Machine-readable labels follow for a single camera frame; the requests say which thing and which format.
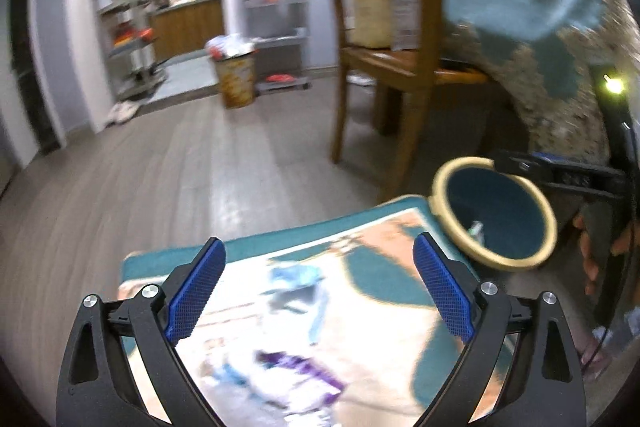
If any wooden kitchen counter cabinet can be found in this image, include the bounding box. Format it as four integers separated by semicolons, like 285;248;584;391
150;0;225;62

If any person's right hand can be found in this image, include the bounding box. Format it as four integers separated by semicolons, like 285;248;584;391
571;212;640;300

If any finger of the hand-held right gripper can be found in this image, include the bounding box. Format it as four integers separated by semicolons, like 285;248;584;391
530;150;569;166
492;155;551;182

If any metal shelf rack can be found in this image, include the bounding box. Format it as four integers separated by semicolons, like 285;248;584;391
92;0;168;100

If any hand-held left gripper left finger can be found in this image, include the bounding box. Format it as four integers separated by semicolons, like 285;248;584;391
55;237;227;427

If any grey shelf rack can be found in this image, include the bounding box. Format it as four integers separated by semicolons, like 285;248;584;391
243;0;312;95

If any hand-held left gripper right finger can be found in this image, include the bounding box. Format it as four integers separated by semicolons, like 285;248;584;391
412;232;587;427

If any paper bag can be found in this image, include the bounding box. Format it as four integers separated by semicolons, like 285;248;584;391
347;0;423;50

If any teal orange printed cushion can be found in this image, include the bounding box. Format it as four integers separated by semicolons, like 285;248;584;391
120;194;516;427

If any person's leg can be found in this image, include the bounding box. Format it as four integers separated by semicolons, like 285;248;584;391
572;307;631;380

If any dark door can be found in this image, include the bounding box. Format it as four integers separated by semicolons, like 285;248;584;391
10;0;63;152

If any blue bin with yellow rim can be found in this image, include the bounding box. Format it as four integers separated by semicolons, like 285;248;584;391
431;155;557;272

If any patterned waste bin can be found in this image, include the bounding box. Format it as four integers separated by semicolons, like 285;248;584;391
206;34;259;109

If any wooden chair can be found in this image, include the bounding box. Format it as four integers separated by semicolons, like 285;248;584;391
317;0;493;202

